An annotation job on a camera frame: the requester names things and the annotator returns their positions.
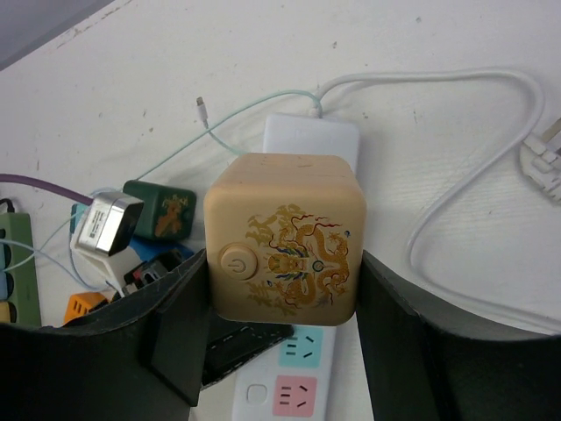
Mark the orange power strip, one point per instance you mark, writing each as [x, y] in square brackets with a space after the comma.
[82, 304]

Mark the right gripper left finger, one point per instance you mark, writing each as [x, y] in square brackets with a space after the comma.
[139, 358]

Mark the wooden beige cube plug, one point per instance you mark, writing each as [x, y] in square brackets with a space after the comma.
[284, 238]

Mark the light blue plug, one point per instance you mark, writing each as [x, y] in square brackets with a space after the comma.
[6, 286]

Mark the white power strip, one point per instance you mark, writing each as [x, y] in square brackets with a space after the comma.
[291, 381]

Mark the teal cube plug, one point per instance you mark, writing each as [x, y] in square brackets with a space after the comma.
[77, 211]

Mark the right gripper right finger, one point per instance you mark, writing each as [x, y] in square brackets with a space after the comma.
[427, 359]

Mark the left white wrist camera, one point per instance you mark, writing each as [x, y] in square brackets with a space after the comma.
[103, 235]

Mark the green power strip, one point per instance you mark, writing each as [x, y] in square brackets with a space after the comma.
[17, 260]

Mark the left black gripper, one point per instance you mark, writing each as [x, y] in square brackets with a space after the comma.
[230, 344]

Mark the dark green dragon charger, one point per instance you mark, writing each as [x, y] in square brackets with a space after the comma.
[168, 212]

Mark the blue cube plug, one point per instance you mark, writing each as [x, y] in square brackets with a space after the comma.
[147, 249]

